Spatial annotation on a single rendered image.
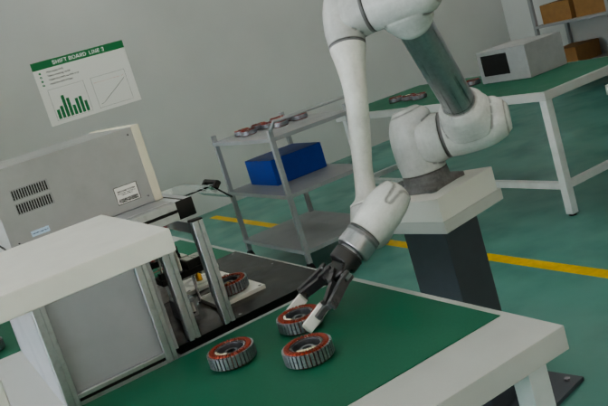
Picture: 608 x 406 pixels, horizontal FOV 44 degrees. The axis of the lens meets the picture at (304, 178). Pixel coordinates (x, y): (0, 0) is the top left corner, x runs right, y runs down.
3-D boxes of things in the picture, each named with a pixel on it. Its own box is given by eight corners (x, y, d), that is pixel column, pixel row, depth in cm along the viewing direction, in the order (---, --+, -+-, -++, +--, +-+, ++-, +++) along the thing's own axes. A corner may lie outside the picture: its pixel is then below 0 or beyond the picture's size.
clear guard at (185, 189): (204, 194, 255) (198, 177, 254) (232, 197, 234) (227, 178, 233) (112, 230, 240) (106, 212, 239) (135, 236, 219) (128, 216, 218)
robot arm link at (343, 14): (318, 43, 201) (365, 26, 196) (308, -16, 206) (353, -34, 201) (338, 60, 212) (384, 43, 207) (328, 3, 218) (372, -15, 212)
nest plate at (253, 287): (243, 280, 228) (242, 277, 228) (266, 287, 215) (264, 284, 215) (199, 301, 221) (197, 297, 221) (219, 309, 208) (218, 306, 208)
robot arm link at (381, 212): (384, 242, 184) (378, 253, 196) (421, 193, 187) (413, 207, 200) (348, 216, 185) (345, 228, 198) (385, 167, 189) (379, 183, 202)
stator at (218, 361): (232, 348, 183) (228, 334, 182) (267, 350, 175) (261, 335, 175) (201, 372, 174) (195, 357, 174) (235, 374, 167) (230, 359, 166)
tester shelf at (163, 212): (120, 203, 248) (116, 189, 248) (196, 212, 189) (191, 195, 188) (-17, 253, 228) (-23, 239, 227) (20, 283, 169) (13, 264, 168)
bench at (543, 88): (441, 167, 665) (419, 84, 653) (669, 167, 474) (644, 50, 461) (360, 203, 624) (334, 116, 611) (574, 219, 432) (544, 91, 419)
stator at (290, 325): (312, 312, 191) (308, 298, 190) (332, 322, 180) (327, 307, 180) (272, 330, 186) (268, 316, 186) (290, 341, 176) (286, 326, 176)
